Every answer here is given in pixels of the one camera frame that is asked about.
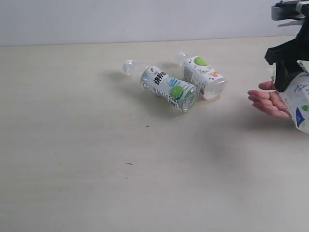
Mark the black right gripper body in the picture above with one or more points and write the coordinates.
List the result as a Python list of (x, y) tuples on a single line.
[(295, 49)]

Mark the person's open hand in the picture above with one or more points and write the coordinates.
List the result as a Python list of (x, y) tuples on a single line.
[(267, 100)]

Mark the clear bottle white fruit label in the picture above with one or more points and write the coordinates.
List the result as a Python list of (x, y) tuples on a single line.
[(197, 71)]

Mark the clear bottle green lime label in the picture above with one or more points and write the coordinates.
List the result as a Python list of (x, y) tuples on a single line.
[(180, 94)]

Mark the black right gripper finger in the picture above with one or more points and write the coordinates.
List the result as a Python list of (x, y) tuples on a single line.
[(286, 71)]

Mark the clear bottle blue white label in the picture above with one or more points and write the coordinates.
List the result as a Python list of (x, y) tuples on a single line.
[(296, 98)]

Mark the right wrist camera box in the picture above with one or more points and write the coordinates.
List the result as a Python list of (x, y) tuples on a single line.
[(297, 10)]

